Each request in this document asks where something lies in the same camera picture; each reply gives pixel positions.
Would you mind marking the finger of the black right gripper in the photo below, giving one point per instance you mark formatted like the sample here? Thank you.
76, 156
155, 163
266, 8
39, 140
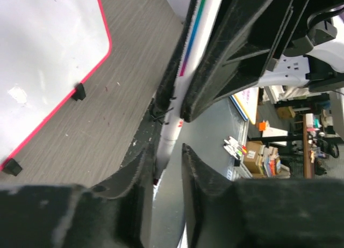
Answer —
159, 106

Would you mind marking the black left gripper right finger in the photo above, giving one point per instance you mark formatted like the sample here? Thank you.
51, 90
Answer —
259, 212

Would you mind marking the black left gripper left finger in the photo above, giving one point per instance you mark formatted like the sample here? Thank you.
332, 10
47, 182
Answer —
115, 213

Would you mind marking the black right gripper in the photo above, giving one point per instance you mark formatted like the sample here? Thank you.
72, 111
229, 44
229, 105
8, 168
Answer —
251, 32

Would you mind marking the white marker with pink cap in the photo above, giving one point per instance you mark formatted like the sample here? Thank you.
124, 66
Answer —
199, 33

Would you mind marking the pink framed whiteboard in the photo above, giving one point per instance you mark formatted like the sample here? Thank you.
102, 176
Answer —
47, 48

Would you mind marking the black whiteboard foot clip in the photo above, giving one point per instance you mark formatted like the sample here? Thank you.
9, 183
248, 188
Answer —
79, 93
12, 167

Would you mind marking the cardboard box in background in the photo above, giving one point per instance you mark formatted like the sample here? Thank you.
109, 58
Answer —
253, 159

